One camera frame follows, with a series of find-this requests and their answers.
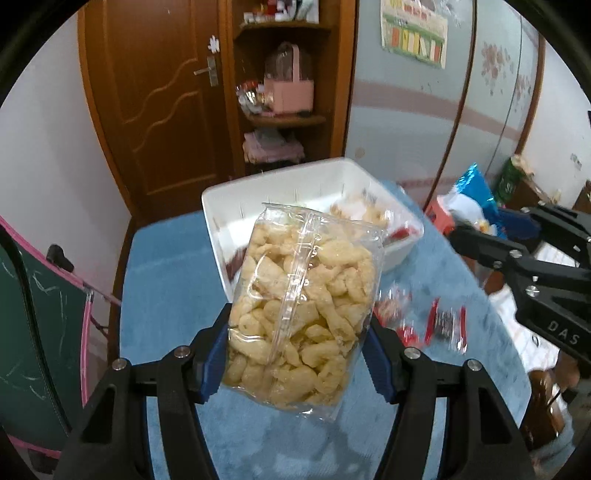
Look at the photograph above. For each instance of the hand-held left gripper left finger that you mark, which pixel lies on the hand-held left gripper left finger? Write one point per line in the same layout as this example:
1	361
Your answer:
211	367

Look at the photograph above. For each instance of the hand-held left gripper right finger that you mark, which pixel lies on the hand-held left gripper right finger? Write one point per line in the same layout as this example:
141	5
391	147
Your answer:
377	367

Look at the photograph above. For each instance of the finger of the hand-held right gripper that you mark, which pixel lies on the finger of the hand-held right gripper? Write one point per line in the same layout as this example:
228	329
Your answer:
489	249
519	224

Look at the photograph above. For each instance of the large clear puffed snack packet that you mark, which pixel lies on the large clear puffed snack packet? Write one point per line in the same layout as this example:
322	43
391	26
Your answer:
300	300

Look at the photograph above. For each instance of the white plastic bin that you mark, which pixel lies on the white plastic bin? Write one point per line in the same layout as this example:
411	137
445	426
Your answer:
286	194

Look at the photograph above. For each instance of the green box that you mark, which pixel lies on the green box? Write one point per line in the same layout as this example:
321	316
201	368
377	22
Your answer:
511	182

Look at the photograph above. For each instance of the pink plastic stool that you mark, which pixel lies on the pink plastic stool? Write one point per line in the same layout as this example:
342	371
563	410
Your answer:
442	217

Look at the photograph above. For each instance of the blue white snack bag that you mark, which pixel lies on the blue white snack bag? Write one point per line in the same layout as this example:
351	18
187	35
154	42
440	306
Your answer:
473	189

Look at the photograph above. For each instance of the red white snack packet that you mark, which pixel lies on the red white snack packet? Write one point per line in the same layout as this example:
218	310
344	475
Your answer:
397	309
445	323

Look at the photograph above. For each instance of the wooden chair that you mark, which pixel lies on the wooden chair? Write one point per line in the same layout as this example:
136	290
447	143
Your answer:
547	406

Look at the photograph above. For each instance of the blue fuzzy tablecloth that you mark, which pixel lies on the blue fuzzy tablecloth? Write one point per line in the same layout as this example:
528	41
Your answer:
171	277

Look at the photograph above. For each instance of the wooden shelf cabinet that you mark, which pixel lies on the wooden shelf cabinet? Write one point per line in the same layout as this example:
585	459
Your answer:
339	92

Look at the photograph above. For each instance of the pink folded cloth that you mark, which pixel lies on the pink folded cloth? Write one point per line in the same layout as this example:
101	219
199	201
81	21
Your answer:
272	145

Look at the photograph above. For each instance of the pink gift box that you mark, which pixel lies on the pink gift box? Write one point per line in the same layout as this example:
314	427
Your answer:
288	94

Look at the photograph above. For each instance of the wooden door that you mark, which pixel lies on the wooden door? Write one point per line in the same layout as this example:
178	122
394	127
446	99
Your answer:
152	115

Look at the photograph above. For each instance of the shiny foil packets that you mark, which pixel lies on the shiny foil packets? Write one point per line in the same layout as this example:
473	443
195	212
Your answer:
249	97

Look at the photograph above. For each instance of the group of small colourful boxes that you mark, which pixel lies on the group of small colourful boxes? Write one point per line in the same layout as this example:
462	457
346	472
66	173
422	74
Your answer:
281	11

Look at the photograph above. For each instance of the white flower sticker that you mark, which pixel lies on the white flower sticker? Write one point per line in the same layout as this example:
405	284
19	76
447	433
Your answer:
213	43

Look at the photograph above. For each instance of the green chalkboard with pink frame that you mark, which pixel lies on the green chalkboard with pink frame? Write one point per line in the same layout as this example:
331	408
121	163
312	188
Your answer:
41	323

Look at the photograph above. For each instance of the wall poster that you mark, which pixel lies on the wall poster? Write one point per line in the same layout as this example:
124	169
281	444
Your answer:
415	32

